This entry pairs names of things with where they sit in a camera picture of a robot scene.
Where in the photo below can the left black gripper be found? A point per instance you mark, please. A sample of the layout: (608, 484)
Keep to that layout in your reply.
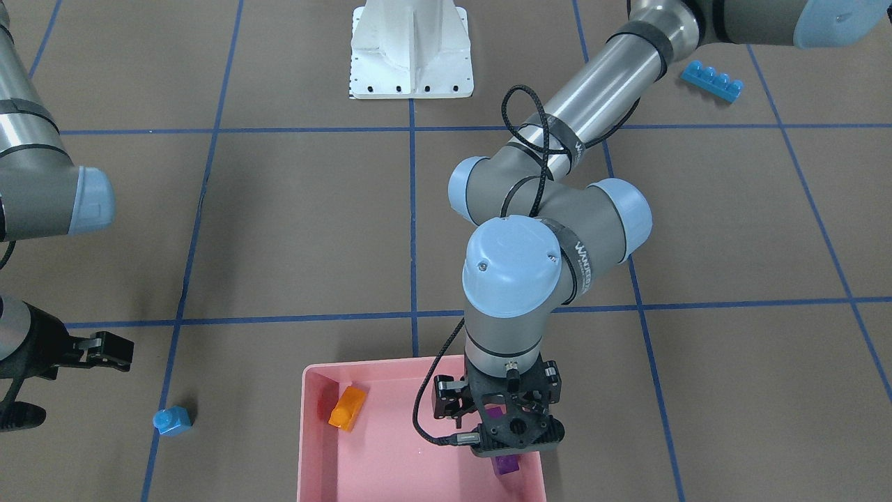
(447, 400)

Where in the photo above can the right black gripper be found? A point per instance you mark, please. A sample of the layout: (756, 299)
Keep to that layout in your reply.
(36, 346)

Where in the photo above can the purple toy block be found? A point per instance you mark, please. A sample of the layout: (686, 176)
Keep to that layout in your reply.
(502, 464)

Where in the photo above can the orange toy block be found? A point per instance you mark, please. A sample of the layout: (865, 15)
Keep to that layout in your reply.
(345, 412)

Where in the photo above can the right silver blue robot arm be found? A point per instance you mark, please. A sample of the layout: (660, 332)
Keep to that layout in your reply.
(45, 194)

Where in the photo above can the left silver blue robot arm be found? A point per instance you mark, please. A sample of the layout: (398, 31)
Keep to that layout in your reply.
(539, 243)

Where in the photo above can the pink plastic box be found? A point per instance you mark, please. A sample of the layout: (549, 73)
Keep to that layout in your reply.
(382, 458)

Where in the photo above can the small blue toy block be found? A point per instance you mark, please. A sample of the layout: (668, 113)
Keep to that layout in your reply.
(172, 421)

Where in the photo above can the long blue toy block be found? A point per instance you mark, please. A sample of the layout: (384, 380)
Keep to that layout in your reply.
(712, 81)

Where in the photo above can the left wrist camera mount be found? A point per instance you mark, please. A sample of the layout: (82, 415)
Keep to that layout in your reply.
(516, 433)

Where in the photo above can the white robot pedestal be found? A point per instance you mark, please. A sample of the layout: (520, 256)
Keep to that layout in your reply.
(410, 50)

